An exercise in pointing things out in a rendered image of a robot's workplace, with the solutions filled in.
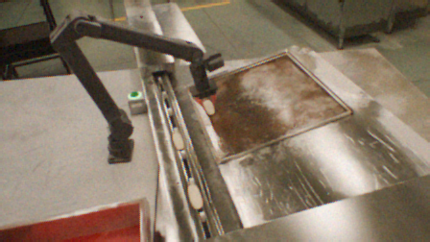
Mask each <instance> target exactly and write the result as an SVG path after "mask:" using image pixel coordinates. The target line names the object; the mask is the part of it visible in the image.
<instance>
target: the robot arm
mask: <svg viewBox="0 0 430 242"><path fill-rule="evenodd" d="M85 36H87V37H92V38H95V39H106V40H110V41H115V42H118V43H121V44H127V45H129V46H134V47H137V48H143V49H146V50H149V51H154V52H157V53H162V54H165V55H167V56H172V57H173V58H177V59H180V60H182V61H186V62H191V63H189V70H190V72H191V77H192V79H193V81H194V86H190V87H189V89H190V91H191V95H192V97H193V98H194V97H195V98H196V102H197V103H199V104H200V105H201V106H202V107H203V109H204V110H205V108H204V106H203V101H202V100H201V99H202V98H206V97H208V96H210V98H211V101H212V103H213V107H215V99H216V97H217V92H216V91H215V90H217V91H218V86H217V85H216V84H215V81H214V80H210V81H209V80H208V76H207V74H206V71H205V69H206V70H208V72H213V71H215V70H218V69H219V68H221V67H224V66H225V62H224V60H223V57H222V54H221V53H220V52H219V51H217V50H216V49H215V50H213V51H208V52H206V53H205V52H204V51H203V50H202V49H201V48H199V46H197V45H196V43H194V42H193V41H188V40H186V39H184V40H182V39H177V38H171V37H169V36H163V35H158V34H156V33H153V32H148V31H146V30H141V29H138V28H136V27H132V26H129V25H124V24H122V23H117V22H114V21H112V20H107V19H105V18H103V17H101V16H99V15H93V14H91V13H86V12H84V11H83V10H81V9H75V10H73V11H72V12H70V13H69V14H67V15H66V17H65V18H64V19H63V20H62V21H61V23H60V24H59V25H58V26H57V28H55V30H54V31H53V32H52V33H51V34H50V39H51V45H52V47H53V49H55V51H57V52H59V54H60V55H61V56H62V57H63V59H64V60H65V61H66V63H67V64H68V66H69V67H70V68H71V70H72V71H73V73H74V74H75V76H76V77H77V78H78V80H79V81H80V83H81V85H83V87H84V89H85V90H86V92H87V94H89V96H90V97H91V99H92V101H94V103H95V104H96V106H97V108H99V110H100V111H101V113H102V114H103V115H104V117H105V119H106V120H107V124H108V127H107V133H108V137H107V141H108V145H107V149H108V151H109V153H108V159H107V161H108V164H115V163H123V162H131V156H132V153H133V149H134V139H130V136H131V135H132V133H133V129H134V127H133V126H132V124H131V120H130V118H129V117H128V115H127V113H126V112H125V111H124V110H123V109H120V108H118V106H117V104H116V103H115V101H114V100H113V99H112V97H111V96H110V94H109V93H108V90H107V89H106V87H105V86H104V84H103V83H102V82H101V80H100V78H99V76H98V75H97V74H96V72H95V71H94V68H93V67H92V66H91V64H90V63H89V61H88V60H87V58H86V56H85V55H84V53H83V51H82V49H80V46H79V45H78V43H77V42H76V40H78V39H80V38H82V37H85Z"/></svg>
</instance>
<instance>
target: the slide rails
mask: <svg viewBox="0 0 430 242"><path fill-rule="evenodd" d="M158 72H159V74H160V78H161V80H162V84H163V86H164V88H165V93H166V95H167V100H168V102H169V104H170V108H171V111H172V114H173V117H174V119H175V123H176V125H177V130H178V132H179V134H181V137H182V139H183V141H184V148H183V149H184V152H185V155H186V159H187V161H188V163H189V168H190V170H191V175H192V177H193V179H194V184H195V185H196V186H198V188H199V191H200V192H201V196H202V199H203V205H202V207H203V212H204V215H205V220H206V222H207V224H208V227H209V229H210V234H211V236H212V237H214V236H219V235H220V234H219V232H218V229H217V227H216V225H215V220H214V218H213V215H212V213H211V210H210V206H209V204H208V200H207V199H206V196H205V193H204V191H203V185H202V183H201V179H200V177H199V172H198V170H197V168H196V165H195V163H194V159H193V157H192V155H191V151H190V149H189V144H188V143H187V141H186V136H185V134H184V130H183V128H182V126H181V122H180V120H179V116H178V113H177V109H176V107H175V103H174V101H173V98H172V95H171V93H170V88H169V86H168V85H167V81H166V79H165V75H164V72H163V71H158ZM152 74H153V80H154V82H155V89H156V91H157V96H158V98H159V101H160V105H161V108H162V113H163V115H164V118H165V123H166V126H167V131H168V133H169V135H170V140H171V143H172V148H173V150H174V153H175V158H176V161H177V166H178V168H179V174H180V176H181V181H182V184H183V186H184V191H185V194H186V199H187V201H188V204H189V208H190V210H191V216H192V218H193V221H194V226H195V228H196V233H197V235H198V238H199V241H203V240H205V234H204V232H203V226H202V223H201V219H200V216H199V212H198V210H197V209H195V208H194V207H193V206H192V205H191V202H190V200H189V195H188V186H189V185H190V184H189V180H188V178H187V176H186V171H185V169H184V164H183V162H182V160H181V155H180V153H179V150H178V149H177V148H176V147H175V144H174V141H173V139H172V136H173V134H175V133H174V131H173V128H172V124H171V121H170V117H169V114H168V112H167V108H166V106H165V101H164V98H163V96H162V91H161V89H160V84H159V82H158V80H157V75H156V73H155V72H152Z"/></svg>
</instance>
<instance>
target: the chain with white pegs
mask: <svg viewBox="0 0 430 242"><path fill-rule="evenodd" d="M156 75H157V80H158V82H159V84H160V89H161V91H162V96H163V98H164V101H165V106H166V108H167V112H168V114H169V117H170V121H171V124H172V128H173V131H174V133H178V130H177V127H176V125H175V120H174V118H173V116H172V111H171V108H170V106H169V103H168V101H167V96H166V93H165V90H164V88H163V86H162V80H161V78H160V75H159V73H158V71H157V72H156ZM179 152H180V155H181V160H182V162H183V164H184V169H185V171H186V170H187V171H186V176H187V178H188V180H189V184H190V185H191V184H194V179H193V178H192V177H191V172H190V170H189V166H188V163H187V161H186V157H185V152H184V151H183V149H181V150H179ZM186 167H187V168H186ZM188 172H189V173H188ZM189 175H190V176H189ZM189 178H191V179H189ZM198 212H199V216H200V219H201V223H202V225H203V227H205V228H203V231H204V234H205V239H207V238H208V237H210V232H209V230H208V226H207V224H206V221H205V215H204V212H203V210H202V208H199V209H198ZM203 223H205V224H203ZM206 230H208V231H206ZM207 234H208V235H207ZM210 238H211V237H210Z"/></svg>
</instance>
